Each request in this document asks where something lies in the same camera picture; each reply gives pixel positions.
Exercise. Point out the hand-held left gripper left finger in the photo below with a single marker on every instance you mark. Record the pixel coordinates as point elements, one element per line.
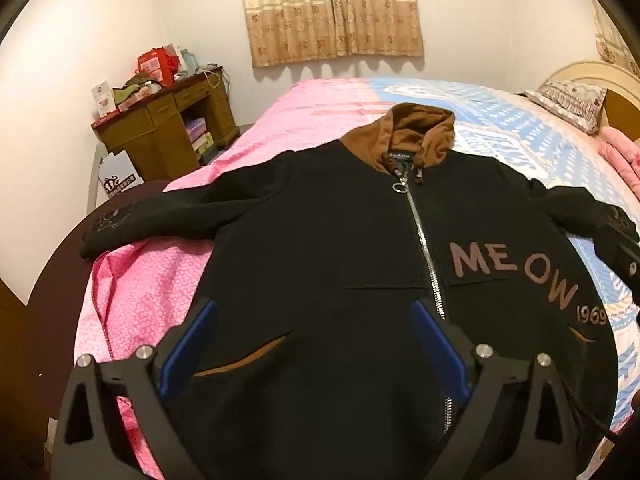
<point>187,347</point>

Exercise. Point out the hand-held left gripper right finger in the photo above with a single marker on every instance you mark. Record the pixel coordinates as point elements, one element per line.
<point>440,352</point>

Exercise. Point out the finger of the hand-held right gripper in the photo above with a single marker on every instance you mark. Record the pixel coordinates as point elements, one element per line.
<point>622,260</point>

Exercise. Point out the black jacket with brown hood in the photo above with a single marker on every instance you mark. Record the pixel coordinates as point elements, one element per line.
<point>325,240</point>

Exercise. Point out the pink quilt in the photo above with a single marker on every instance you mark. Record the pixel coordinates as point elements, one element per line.
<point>620,160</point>

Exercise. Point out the floral pillow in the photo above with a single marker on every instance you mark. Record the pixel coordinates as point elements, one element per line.
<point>567,102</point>

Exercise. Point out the wooden door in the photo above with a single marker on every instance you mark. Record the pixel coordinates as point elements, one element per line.
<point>15,345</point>

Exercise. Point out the white paper bag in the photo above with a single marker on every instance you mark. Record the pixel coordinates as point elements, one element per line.
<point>120,175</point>

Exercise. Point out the cream headboard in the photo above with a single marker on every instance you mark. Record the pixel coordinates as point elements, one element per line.
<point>590,71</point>

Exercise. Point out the grey board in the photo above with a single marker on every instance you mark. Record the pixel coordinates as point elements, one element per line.
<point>94,180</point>

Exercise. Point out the stack of boxes under desk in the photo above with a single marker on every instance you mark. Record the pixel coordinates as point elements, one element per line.
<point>200,135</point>

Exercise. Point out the beige floral curtain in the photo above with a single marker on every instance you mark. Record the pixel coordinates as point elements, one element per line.
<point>330,10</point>
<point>617,40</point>

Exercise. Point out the wooden desk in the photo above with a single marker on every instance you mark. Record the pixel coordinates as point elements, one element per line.
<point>150,130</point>

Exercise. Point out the bed with pink blue cover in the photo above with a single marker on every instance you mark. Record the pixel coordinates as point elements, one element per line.
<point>310,120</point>

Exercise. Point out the white card box red print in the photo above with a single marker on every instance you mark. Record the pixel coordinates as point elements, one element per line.
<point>102,100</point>

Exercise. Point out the green cloth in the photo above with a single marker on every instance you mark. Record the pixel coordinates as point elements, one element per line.
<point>131,91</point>

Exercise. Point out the red cardboard box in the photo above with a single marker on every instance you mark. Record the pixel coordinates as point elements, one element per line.
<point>155,66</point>

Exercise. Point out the light blue bag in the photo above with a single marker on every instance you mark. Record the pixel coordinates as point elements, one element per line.
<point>189,62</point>

